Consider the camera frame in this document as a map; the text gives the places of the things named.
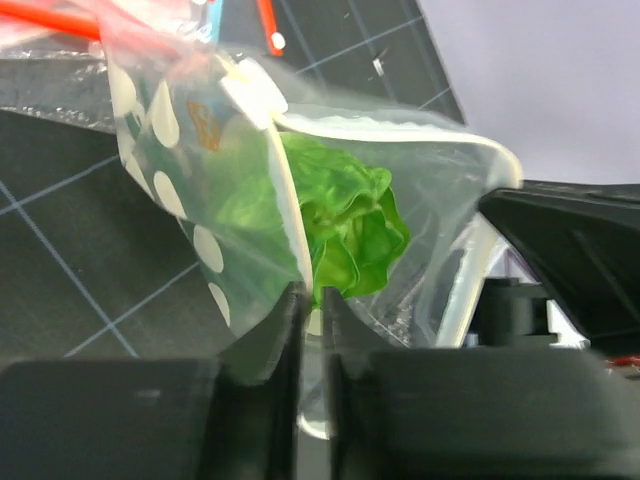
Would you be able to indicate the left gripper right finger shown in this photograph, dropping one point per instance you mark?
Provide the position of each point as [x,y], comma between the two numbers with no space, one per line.
[479,413]

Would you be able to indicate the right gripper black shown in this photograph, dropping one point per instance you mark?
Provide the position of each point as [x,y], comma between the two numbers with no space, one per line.
[582,242]

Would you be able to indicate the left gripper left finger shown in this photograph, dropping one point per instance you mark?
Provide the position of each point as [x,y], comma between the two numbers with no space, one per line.
[229,416]

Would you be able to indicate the green lettuce head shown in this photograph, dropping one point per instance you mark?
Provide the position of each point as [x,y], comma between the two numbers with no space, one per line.
[353,229]

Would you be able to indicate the clear dotted zip bag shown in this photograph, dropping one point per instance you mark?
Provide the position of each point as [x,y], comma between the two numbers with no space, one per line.
[274,181]

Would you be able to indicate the pile of zip bags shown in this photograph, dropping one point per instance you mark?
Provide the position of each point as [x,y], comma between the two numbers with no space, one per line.
[156,35]

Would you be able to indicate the black grid cutting mat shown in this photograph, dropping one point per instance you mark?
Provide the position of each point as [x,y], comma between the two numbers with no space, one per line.
[89,265]

